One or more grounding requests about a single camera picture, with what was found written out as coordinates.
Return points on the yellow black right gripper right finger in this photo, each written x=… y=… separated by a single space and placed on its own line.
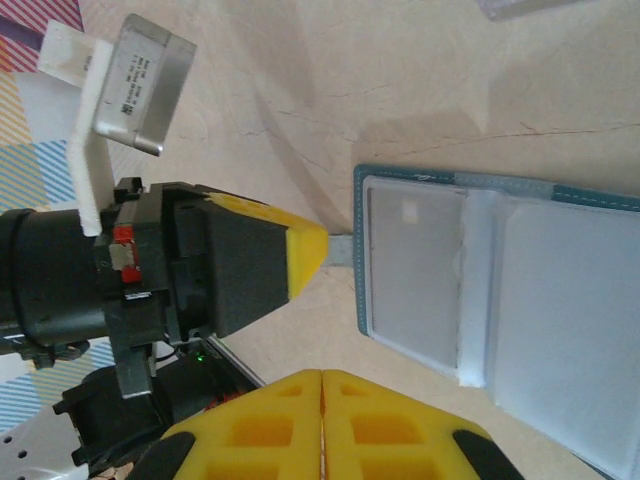
x=380 y=405

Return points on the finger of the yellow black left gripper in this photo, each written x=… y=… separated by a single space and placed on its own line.
x=250 y=270

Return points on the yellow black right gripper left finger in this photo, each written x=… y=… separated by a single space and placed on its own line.
x=280 y=400

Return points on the grey card with white square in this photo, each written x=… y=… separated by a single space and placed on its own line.
x=415 y=280

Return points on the teal leather card holder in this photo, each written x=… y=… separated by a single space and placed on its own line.
x=600 y=200

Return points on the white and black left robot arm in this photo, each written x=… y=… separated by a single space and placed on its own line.
x=100 y=425

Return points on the long aluminium mounting rail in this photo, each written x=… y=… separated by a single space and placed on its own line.
x=240 y=362

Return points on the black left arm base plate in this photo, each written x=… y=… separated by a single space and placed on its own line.
x=190 y=380

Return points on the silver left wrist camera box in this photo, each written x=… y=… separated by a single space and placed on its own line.
x=145 y=85

